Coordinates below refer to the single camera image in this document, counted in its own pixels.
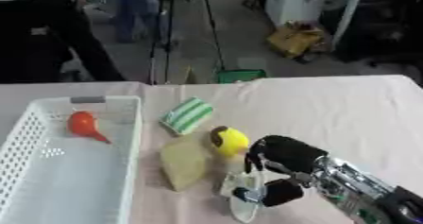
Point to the tan wedge block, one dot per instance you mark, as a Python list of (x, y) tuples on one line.
[(184, 163)]

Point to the clear plastic bottle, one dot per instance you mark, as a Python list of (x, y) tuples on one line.
[(245, 199)]

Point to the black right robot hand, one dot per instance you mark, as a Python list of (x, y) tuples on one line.
[(289, 154)]

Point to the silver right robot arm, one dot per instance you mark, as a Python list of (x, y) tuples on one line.
[(358, 190)]

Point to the black tripod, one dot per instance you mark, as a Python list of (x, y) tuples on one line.
[(173, 29)]

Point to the white plastic basket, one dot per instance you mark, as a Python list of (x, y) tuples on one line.
[(71, 168)]

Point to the tan cardboard box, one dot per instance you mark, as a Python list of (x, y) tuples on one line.
[(294, 38)]

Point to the yellow round toy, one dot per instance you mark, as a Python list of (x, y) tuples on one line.
[(230, 141)]

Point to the green white striped sponge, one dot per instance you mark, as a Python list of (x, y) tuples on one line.
[(187, 115)]

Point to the person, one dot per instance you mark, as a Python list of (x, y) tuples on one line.
[(38, 35), (132, 10)]

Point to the green box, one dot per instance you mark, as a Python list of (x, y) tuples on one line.
[(240, 75)]

